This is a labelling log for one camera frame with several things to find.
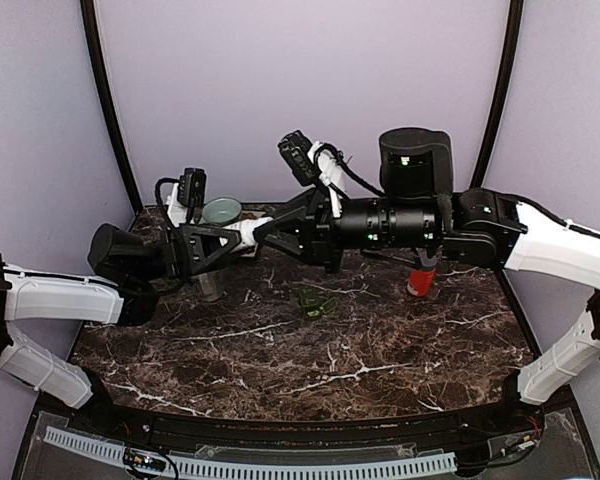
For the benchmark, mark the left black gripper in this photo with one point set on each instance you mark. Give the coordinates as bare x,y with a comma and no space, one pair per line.
191,247

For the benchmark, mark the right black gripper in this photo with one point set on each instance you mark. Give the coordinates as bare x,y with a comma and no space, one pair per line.
312,205

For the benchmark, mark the small white pill bottle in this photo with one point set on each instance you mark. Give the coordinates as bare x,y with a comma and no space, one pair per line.
246,229

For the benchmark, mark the orange pill bottle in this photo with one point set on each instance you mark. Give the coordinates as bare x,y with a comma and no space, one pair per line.
420,282

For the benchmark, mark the grey bottle cap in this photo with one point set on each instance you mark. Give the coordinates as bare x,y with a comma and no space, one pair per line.
425,260

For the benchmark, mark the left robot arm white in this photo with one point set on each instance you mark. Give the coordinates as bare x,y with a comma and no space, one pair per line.
129,278

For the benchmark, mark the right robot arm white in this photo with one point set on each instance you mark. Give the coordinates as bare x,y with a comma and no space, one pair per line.
416,206

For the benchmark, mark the teal ceramic bowl on plate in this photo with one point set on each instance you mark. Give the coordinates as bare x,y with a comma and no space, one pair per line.
221,211

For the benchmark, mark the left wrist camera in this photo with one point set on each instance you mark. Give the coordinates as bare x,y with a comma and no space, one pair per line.
179,198

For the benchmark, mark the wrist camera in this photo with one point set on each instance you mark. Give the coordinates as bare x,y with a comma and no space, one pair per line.
314,164
179,198

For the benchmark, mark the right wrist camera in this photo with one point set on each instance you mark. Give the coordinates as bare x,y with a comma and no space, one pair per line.
314,164

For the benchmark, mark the grey slotted cable duct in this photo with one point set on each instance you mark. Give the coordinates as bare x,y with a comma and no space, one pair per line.
232,463

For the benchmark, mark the black left corner frame post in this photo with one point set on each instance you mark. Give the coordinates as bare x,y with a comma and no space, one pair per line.
106,101

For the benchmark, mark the black corner frame post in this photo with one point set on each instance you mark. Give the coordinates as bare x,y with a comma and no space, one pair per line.
500,92
106,101

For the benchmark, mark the black front table rail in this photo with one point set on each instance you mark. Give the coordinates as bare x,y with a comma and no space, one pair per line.
162,424

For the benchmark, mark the black right corner frame post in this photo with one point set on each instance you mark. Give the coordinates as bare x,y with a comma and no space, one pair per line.
500,92

